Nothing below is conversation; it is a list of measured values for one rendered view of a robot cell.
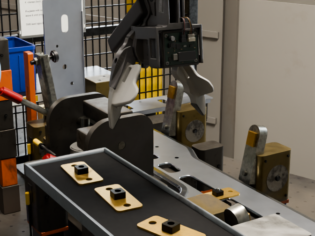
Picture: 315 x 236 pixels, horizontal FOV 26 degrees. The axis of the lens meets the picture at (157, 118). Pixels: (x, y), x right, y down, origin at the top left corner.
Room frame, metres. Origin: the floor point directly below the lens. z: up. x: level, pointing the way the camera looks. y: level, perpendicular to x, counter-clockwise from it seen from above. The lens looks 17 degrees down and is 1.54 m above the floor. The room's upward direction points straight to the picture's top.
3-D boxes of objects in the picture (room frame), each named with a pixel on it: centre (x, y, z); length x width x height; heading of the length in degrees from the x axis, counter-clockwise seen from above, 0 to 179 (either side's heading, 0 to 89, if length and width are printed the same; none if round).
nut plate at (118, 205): (0.85, 0.05, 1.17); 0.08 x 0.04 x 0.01; 27
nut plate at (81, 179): (0.94, 0.11, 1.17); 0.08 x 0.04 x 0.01; 27
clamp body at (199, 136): (1.68, -0.09, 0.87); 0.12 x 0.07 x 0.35; 122
